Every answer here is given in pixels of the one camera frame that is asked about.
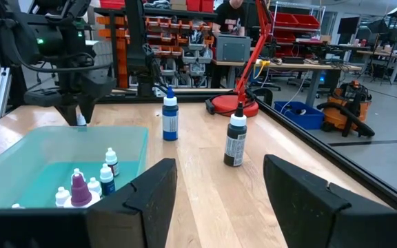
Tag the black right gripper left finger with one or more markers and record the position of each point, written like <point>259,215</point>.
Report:
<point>143,213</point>

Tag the small red food colouring bottle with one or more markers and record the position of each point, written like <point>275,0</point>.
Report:
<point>111,160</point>

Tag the small white-capped dropper bottle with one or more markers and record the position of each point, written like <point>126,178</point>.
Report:
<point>78,170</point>
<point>94,185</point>
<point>17,206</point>

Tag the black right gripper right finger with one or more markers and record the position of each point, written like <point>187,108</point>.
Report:
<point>305,206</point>

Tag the orange shop vacuum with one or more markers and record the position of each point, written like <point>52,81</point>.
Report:
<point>336,117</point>

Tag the black rack with orange bins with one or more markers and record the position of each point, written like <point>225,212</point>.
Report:
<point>171,24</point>

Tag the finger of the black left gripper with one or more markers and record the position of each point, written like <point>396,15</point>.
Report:
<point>87,106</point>
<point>69,113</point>

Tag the grey metal box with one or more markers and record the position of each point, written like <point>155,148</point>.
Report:
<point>233,48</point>

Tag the large black-capped colouring bottle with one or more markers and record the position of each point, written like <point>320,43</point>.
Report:
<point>234,144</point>

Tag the large blue-capped colouring bottle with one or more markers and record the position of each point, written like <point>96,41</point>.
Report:
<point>170,124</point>

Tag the red storage bin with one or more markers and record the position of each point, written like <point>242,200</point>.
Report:
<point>308,22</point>
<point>286,20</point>

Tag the person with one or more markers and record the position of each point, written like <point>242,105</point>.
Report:
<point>227,17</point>

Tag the black monitor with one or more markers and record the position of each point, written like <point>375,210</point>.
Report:
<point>348,25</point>

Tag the silver aluminium post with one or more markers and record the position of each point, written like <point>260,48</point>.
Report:
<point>0,93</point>

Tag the translucent green plastic bin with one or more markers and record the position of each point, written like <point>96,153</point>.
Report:
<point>29,148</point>

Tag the small blue food colouring bottle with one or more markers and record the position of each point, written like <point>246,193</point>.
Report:
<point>108,186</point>

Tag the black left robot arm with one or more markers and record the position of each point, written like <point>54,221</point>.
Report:
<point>140,44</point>

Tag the wooden workbench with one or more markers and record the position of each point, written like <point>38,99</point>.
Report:
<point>288,65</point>

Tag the blue storage bin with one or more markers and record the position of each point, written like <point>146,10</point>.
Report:
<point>305,120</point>

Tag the large purple-capped colouring bottle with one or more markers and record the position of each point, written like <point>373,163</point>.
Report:
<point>80,191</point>

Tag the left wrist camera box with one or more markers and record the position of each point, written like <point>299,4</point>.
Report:
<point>47,44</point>

